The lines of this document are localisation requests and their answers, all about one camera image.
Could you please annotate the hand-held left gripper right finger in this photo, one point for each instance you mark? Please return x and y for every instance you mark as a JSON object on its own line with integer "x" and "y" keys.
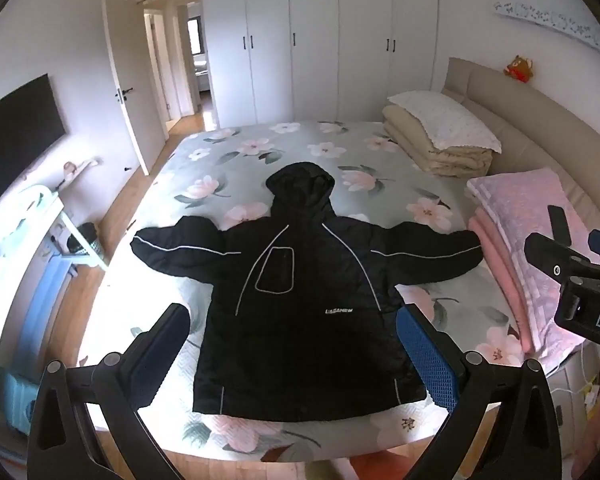
{"x": 425, "y": 355}

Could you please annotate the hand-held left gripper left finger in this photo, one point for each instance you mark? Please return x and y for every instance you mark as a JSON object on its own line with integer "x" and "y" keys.
{"x": 162, "y": 332}

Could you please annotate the black hooded jacket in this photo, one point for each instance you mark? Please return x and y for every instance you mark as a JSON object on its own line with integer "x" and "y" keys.
{"x": 305, "y": 320}

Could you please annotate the folded salmon pink blanket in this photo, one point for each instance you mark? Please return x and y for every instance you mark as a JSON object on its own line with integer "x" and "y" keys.
{"x": 500, "y": 270}

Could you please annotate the folded lilac patterned blanket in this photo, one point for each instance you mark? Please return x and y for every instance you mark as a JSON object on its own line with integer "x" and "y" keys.
{"x": 525, "y": 210}

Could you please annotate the beige nightstand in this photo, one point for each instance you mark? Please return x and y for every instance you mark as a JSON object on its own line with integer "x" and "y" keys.
{"x": 570, "y": 410}

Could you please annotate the blue ribbed heater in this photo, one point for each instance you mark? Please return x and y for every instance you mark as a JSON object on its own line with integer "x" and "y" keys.
{"x": 45, "y": 310}

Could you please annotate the black mesh basket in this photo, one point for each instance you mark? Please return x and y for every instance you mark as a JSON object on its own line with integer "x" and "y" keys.
{"x": 82, "y": 240}

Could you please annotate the beige padded headboard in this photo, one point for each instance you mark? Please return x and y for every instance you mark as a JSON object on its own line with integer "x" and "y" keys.
{"x": 530, "y": 120}

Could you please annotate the folded beige quilt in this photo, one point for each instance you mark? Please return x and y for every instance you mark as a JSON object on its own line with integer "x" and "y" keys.
{"x": 445, "y": 160}

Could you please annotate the bed with floral sheet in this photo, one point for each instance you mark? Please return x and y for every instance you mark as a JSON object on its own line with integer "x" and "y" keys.
{"x": 230, "y": 180}

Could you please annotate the white and green table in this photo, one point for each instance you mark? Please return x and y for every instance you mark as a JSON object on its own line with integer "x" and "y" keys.
{"x": 40, "y": 215}

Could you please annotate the white dotted pillow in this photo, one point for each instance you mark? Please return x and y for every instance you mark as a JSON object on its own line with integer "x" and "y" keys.
{"x": 445, "y": 115}

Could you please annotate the small figurine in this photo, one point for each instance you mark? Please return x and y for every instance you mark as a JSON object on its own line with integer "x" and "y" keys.
{"x": 72, "y": 170}

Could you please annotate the red plush toy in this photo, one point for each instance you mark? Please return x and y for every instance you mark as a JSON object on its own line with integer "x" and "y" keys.
{"x": 519, "y": 69}

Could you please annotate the white room door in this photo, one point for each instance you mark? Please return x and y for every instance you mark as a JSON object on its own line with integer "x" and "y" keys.
{"x": 130, "y": 60}

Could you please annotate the white wardrobe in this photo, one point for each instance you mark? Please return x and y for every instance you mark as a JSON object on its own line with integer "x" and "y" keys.
{"x": 320, "y": 45}

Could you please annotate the white carved wall decoration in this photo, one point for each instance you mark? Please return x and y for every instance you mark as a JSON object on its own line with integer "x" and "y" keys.
{"x": 555, "y": 22}

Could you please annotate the black wall television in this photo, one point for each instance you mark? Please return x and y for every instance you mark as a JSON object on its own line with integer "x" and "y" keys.
{"x": 15, "y": 140}

